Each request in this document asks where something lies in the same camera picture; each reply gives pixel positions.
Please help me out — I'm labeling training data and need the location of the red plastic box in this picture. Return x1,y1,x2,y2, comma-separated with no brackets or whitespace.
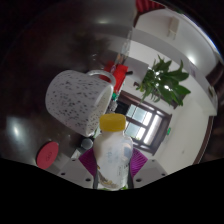
103,60,130,93

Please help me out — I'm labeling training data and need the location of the white wall heater unit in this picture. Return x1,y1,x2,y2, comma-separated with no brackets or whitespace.
167,16,181,41

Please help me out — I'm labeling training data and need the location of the yellow-capped clear plastic bottle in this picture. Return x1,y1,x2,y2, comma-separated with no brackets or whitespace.
92,113,134,192

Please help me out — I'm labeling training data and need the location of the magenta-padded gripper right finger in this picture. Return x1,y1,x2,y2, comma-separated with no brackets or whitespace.
128,148,168,190

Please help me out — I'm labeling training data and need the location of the red carpeted staircase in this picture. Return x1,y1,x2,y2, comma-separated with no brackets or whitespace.
134,0,165,14

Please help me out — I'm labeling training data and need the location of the white speckled mug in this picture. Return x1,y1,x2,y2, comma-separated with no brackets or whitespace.
44,69,117,138

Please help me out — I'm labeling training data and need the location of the smaller potted plant, white pot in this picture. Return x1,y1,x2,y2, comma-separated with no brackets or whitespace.
134,54,192,108

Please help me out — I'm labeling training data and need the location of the grey round speaker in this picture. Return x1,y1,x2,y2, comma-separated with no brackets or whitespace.
80,138,95,150

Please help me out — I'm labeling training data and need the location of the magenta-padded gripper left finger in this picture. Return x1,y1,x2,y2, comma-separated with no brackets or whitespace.
57,148,100,190

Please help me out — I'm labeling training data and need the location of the dark wooden glazed door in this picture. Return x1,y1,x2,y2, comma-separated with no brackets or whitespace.
119,91,174,156

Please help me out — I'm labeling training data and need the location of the flat round red coaster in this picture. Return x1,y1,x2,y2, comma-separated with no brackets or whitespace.
35,141,60,170

